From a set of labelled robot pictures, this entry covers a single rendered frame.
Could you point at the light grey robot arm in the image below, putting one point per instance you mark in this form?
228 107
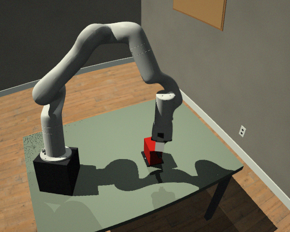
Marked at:
50 91

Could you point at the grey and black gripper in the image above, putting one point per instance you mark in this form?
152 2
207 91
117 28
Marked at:
168 132

